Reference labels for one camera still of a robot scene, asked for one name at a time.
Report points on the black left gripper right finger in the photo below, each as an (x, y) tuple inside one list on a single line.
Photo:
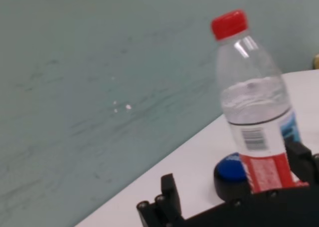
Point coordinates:
[(302, 162)]

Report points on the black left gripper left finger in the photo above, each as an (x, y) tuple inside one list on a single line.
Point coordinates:
[(167, 202)]

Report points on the blue push button black base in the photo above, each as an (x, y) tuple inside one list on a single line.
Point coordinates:
[(229, 172)]

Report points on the clear water bottle red cap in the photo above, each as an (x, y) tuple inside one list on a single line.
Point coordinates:
[(256, 104)]

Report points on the pale yellow object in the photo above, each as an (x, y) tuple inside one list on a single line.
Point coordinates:
[(316, 61)]

